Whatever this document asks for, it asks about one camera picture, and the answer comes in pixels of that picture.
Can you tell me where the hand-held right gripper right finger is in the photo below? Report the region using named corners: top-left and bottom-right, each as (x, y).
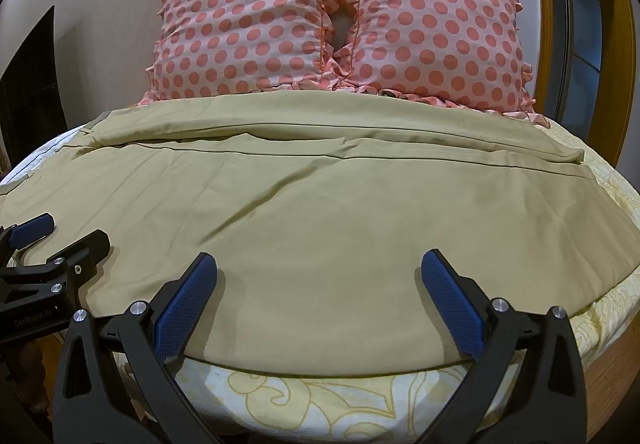
top-left (420, 249), bottom-right (589, 444)

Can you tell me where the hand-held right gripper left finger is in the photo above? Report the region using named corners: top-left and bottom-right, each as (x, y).
top-left (52, 252), bottom-right (237, 444)

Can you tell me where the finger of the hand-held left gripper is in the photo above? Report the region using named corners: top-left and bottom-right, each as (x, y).
top-left (0, 230), bottom-right (111, 311)
top-left (0, 212), bottom-right (56, 269)

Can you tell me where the tan blanket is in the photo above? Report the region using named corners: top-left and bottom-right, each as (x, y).
top-left (0, 90), bottom-right (640, 370)

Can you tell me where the dark cabinet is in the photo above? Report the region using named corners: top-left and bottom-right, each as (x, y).
top-left (0, 6), bottom-right (69, 169)

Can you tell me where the bed with yellow floral sheet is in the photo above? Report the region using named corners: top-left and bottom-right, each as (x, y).
top-left (0, 124), bottom-right (640, 444)

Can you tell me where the pink polka dot pillow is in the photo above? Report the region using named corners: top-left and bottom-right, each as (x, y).
top-left (139, 0), bottom-right (351, 107)
top-left (327, 0), bottom-right (551, 129)

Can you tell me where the glass door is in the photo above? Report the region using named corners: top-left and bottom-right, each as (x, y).
top-left (545, 0), bottom-right (640, 145)

